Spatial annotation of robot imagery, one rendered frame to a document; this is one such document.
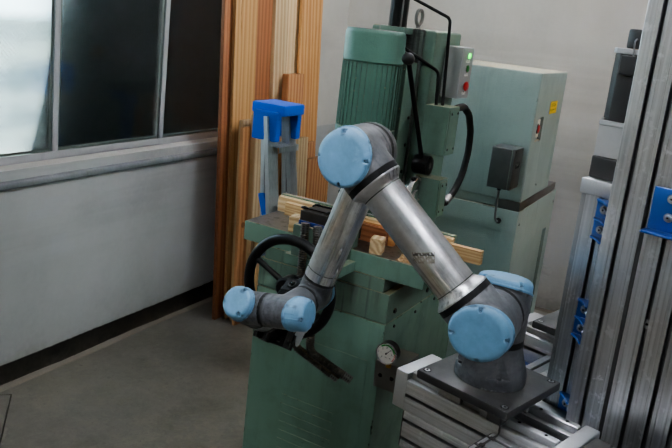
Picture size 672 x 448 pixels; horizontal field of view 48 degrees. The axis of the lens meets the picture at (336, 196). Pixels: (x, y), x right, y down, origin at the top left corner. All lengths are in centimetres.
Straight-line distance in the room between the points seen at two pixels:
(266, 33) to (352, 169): 249
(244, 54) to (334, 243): 212
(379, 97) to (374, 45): 14
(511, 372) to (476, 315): 24
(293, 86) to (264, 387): 195
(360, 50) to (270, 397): 109
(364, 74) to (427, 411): 94
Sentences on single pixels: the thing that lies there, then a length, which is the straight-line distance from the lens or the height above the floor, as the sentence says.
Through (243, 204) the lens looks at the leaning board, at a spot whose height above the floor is 61.
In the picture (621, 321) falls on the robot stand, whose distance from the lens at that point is 167.
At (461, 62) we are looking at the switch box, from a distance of 242.
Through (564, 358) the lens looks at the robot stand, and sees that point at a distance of 182.
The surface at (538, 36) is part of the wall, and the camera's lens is 446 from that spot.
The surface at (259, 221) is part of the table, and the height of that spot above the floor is 90.
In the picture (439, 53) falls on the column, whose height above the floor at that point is 145.
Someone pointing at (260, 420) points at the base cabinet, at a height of 27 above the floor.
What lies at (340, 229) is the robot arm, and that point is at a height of 107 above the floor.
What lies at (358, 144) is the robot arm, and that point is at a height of 130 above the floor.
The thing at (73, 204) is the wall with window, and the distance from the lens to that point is 323.
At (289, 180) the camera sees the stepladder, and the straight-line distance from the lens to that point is 323.
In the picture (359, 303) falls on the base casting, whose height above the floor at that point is 75.
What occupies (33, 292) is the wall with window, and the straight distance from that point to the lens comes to 321.
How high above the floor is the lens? 153
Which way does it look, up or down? 13 degrees down
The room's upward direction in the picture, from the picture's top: 7 degrees clockwise
